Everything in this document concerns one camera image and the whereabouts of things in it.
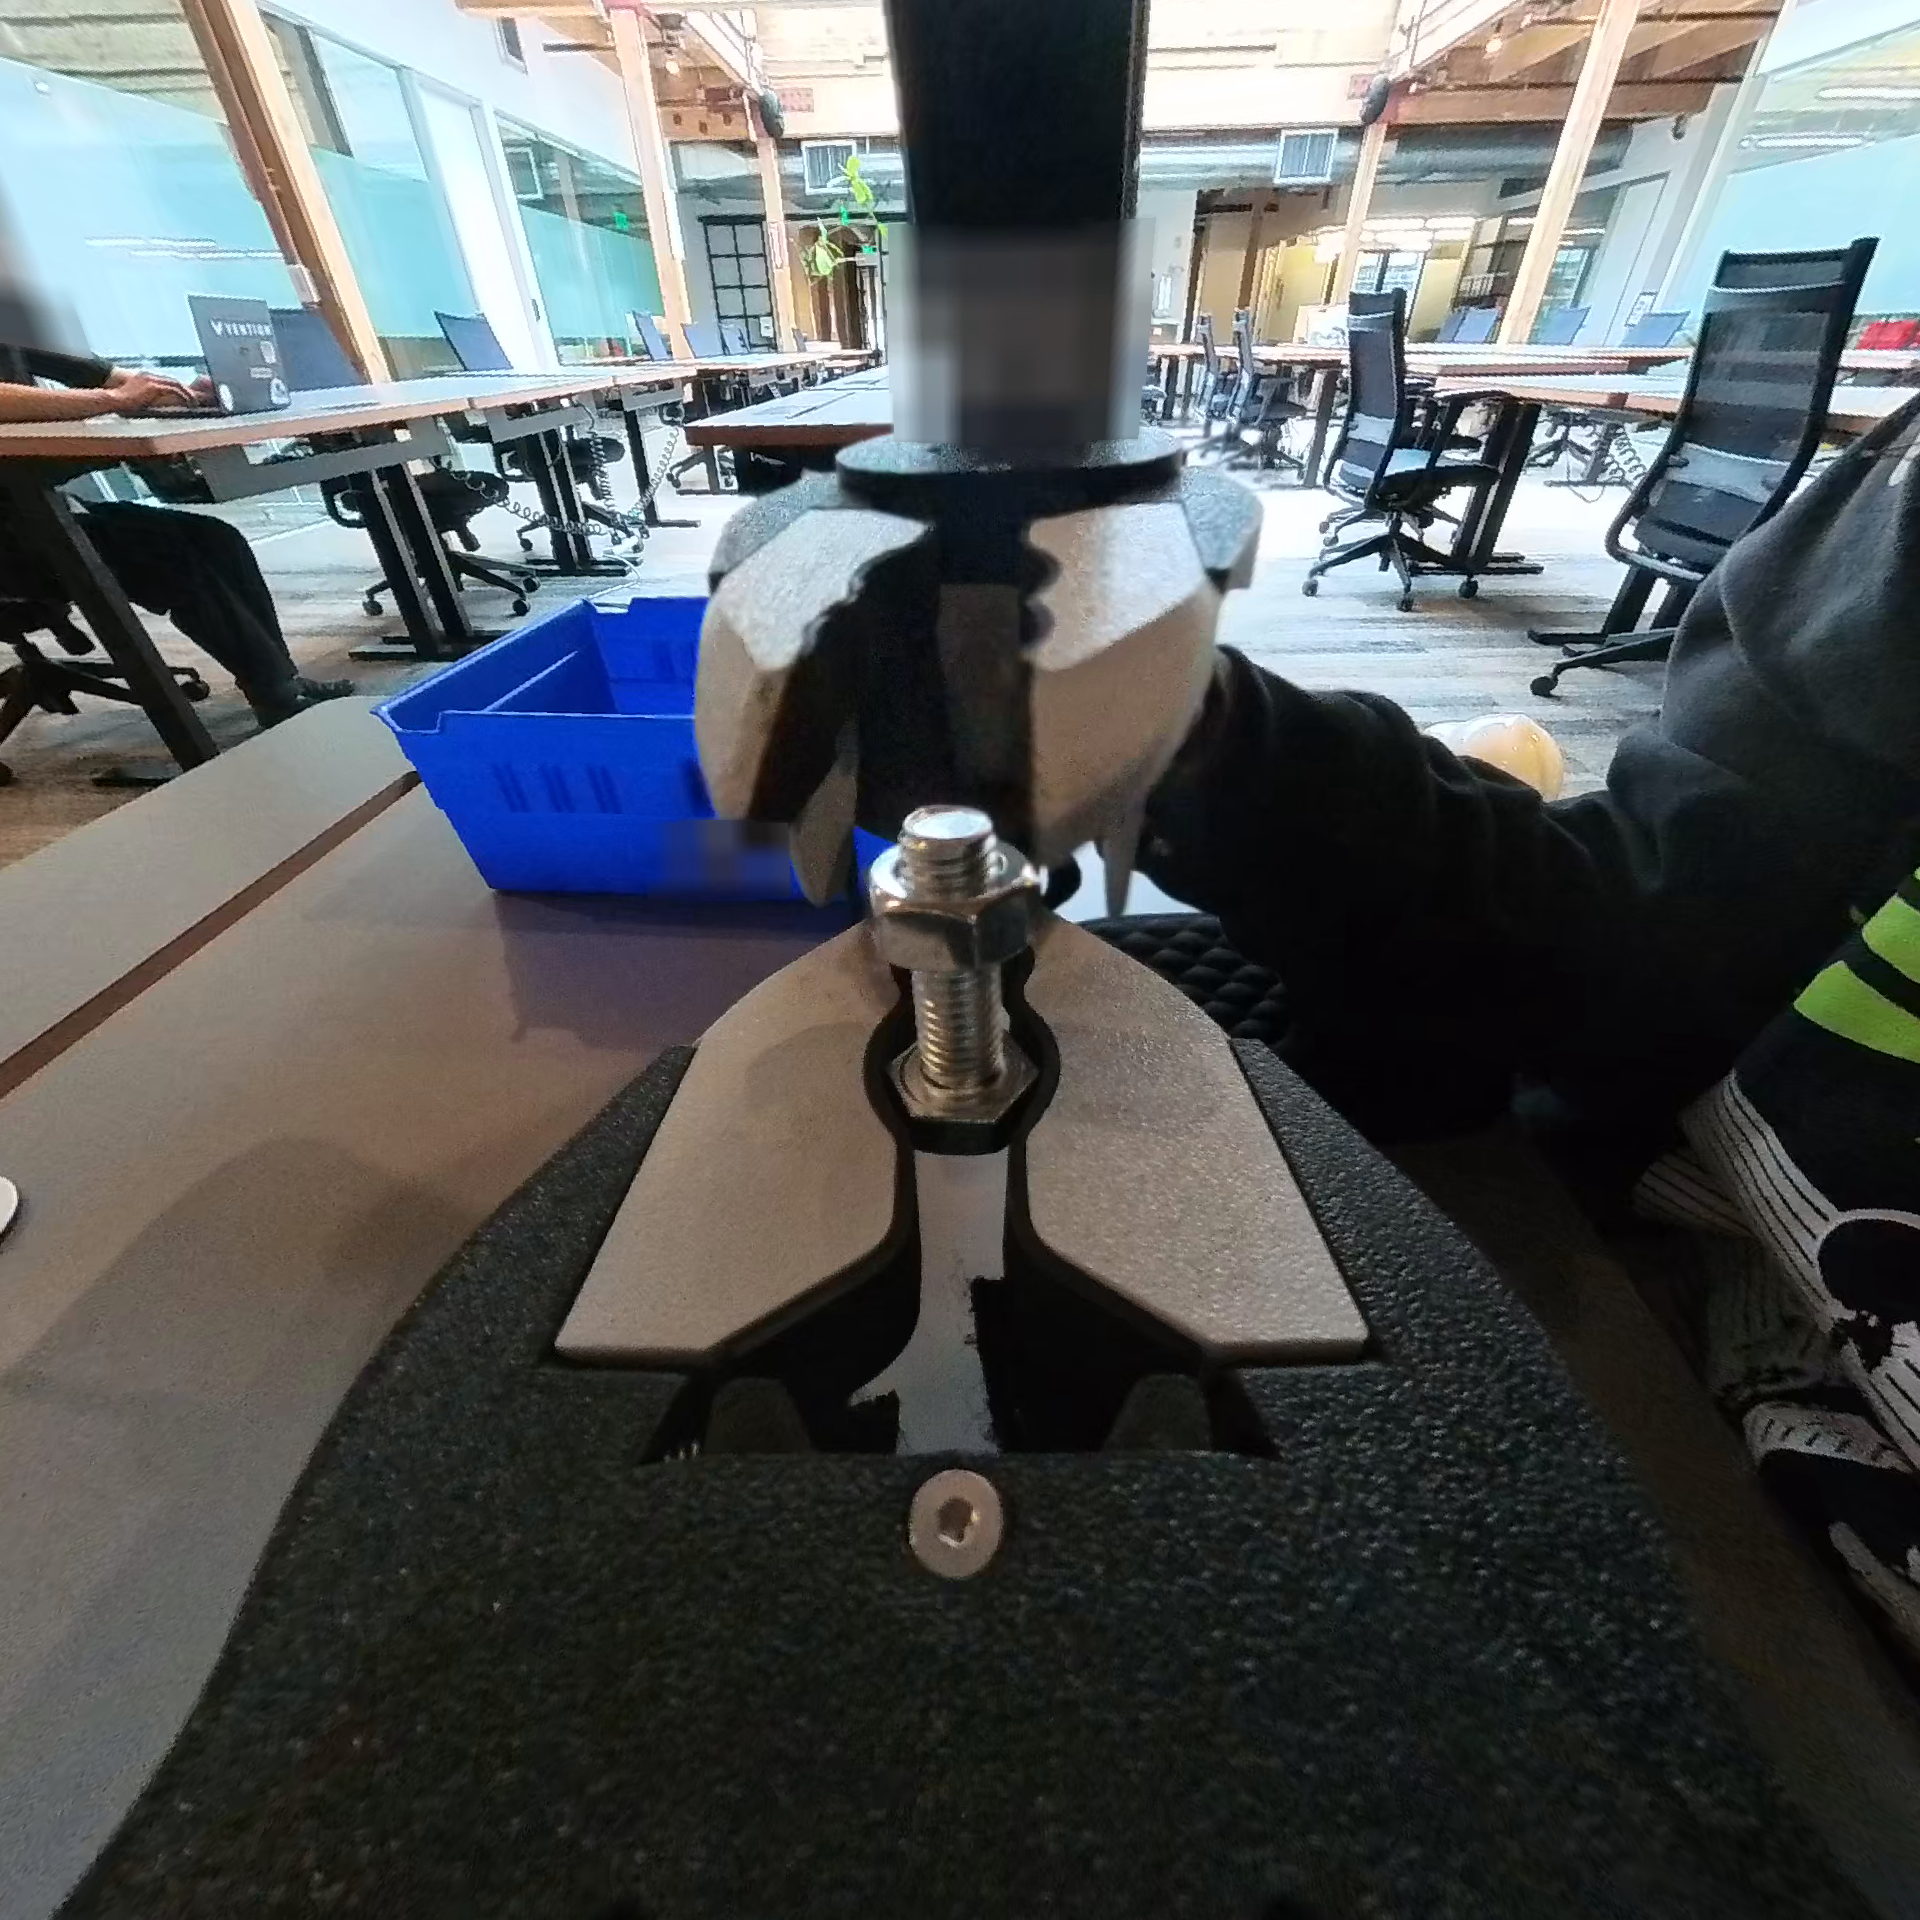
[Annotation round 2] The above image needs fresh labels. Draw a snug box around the wooden top office desk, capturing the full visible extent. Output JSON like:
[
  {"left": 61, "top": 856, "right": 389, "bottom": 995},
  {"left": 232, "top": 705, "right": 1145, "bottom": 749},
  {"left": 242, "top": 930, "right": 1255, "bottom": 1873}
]
[
  {"left": 1401, "top": 335, "right": 1920, "bottom": 578},
  {"left": 0, "top": 373, "right": 617, "bottom": 781},
  {"left": 681, "top": 359, "right": 903, "bottom": 496}
]

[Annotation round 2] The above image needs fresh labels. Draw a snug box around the black mesh pad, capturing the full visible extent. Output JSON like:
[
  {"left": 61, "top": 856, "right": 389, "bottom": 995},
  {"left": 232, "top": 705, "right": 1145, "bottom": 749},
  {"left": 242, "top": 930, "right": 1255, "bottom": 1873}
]
[{"left": 1079, "top": 912, "right": 1296, "bottom": 1040}]

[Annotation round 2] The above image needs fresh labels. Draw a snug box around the black office chair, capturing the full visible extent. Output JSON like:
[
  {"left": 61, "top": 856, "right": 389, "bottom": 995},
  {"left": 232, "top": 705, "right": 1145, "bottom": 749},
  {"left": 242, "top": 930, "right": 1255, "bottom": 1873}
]
[
  {"left": 321, "top": 467, "right": 539, "bottom": 619},
  {"left": 0, "top": 599, "right": 212, "bottom": 787},
  {"left": 1530, "top": 238, "right": 1881, "bottom": 699},
  {"left": 1304, "top": 286, "right": 1507, "bottom": 611},
  {"left": 1201, "top": 305, "right": 1309, "bottom": 471}
]

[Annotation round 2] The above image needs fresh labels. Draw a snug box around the steel hex bolt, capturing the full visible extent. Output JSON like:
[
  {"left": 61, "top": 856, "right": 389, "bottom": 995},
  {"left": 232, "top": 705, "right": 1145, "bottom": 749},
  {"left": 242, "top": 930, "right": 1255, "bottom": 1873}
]
[{"left": 892, "top": 803, "right": 1041, "bottom": 1129}]

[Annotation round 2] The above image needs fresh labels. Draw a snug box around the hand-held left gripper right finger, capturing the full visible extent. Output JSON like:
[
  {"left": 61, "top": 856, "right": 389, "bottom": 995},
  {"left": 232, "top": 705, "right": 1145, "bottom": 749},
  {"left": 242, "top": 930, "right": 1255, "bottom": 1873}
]
[{"left": 1001, "top": 914, "right": 1375, "bottom": 1366}]

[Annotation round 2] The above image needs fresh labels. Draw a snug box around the blue plastic bin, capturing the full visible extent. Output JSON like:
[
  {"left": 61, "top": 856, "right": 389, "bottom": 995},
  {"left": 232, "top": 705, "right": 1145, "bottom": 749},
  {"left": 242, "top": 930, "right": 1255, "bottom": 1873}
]
[{"left": 372, "top": 594, "right": 875, "bottom": 905}]

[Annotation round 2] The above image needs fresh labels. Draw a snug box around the steel hex nut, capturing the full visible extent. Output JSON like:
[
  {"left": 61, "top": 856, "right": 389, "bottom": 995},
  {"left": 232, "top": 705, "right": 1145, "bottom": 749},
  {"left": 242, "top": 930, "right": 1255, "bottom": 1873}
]
[{"left": 864, "top": 853, "right": 1049, "bottom": 973}]

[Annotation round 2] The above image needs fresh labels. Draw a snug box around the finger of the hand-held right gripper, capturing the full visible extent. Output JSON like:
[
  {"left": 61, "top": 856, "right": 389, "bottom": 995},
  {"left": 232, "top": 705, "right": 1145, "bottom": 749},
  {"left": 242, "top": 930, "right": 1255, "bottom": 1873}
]
[
  {"left": 692, "top": 498, "right": 940, "bottom": 912},
  {"left": 960, "top": 503, "right": 1228, "bottom": 912}
]

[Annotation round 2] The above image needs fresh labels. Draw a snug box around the coiled black cable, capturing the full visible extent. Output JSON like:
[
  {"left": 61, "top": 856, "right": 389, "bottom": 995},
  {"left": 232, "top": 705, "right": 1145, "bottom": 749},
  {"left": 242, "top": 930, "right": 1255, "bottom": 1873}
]
[{"left": 497, "top": 433, "right": 669, "bottom": 547}]

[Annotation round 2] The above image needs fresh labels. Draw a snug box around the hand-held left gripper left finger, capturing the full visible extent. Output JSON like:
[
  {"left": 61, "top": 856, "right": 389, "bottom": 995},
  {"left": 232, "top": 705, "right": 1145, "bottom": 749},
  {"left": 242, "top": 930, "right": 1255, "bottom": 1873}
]
[{"left": 551, "top": 914, "right": 924, "bottom": 1369}]

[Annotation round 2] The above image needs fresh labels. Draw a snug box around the grey laptop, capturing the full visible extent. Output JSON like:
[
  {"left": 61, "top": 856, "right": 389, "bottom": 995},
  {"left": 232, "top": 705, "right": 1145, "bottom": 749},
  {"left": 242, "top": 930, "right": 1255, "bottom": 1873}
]
[{"left": 185, "top": 293, "right": 297, "bottom": 415}]

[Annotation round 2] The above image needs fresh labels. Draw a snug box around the person's right forearm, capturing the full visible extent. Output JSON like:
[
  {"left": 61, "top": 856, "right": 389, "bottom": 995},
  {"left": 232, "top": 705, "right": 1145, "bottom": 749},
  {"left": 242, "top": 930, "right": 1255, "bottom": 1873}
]
[{"left": 1559, "top": 392, "right": 1920, "bottom": 1080}]

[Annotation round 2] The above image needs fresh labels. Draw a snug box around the green potted plant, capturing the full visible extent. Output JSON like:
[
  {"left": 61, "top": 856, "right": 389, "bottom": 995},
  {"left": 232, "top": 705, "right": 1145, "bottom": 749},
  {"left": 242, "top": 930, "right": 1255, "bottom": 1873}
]
[{"left": 801, "top": 153, "right": 906, "bottom": 283}]

